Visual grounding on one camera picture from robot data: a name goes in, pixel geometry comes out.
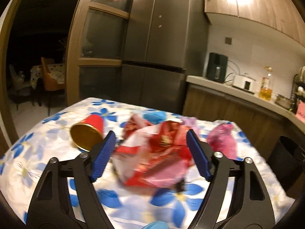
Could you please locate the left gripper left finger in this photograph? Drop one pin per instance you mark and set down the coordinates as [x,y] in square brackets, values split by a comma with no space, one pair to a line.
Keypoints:
[65,196]

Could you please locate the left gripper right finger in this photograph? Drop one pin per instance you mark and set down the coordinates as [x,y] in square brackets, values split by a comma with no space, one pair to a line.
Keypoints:
[236,196]

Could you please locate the magenta plastic bag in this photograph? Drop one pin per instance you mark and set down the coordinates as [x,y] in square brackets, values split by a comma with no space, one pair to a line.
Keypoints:
[221,140]

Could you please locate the red gold paper cup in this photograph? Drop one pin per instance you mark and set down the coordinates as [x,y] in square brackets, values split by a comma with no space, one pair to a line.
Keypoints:
[88,132]

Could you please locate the light purple plastic bag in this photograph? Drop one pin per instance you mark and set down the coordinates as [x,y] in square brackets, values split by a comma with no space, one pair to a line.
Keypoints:
[191,122]

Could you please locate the red white snack wrapper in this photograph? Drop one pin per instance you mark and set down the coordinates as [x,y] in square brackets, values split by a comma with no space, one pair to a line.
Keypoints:
[154,156]

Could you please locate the blue floral tablecloth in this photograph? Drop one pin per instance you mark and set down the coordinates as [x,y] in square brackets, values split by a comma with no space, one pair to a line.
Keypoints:
[127,207]

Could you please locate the wooden lower cabinets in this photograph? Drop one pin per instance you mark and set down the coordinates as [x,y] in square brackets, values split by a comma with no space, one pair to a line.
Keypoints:
[261,126]

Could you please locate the pink utensil basket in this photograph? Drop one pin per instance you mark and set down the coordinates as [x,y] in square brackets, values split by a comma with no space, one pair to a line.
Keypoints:
[300,114]

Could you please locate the cooking oil bottle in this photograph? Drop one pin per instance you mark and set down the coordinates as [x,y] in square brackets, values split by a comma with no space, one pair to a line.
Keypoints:
[267,84]

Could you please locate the black dish rack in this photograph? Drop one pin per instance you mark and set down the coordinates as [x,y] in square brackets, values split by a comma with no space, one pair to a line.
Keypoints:
[297,94]

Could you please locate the orange chair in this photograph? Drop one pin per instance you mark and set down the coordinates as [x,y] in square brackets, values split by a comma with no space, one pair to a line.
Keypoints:
[53,80]

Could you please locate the white rice cooker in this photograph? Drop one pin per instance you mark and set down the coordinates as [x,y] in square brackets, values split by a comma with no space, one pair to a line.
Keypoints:
[244,82]

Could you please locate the black air fryer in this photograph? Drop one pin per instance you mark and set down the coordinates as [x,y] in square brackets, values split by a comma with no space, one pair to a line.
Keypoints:
[216,68]

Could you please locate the wooden glass panel door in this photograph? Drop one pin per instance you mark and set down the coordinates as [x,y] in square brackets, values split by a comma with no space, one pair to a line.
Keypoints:
[95,49]

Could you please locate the dark grey refrigerator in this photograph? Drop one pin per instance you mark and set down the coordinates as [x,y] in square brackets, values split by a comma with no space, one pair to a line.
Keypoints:
[166,41]

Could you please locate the wooden upper cabinet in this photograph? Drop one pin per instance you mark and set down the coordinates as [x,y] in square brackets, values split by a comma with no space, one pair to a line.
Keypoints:
[281,15]

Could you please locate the wall power outlet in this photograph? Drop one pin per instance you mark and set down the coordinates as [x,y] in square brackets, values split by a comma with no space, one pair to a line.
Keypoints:
[228,40]

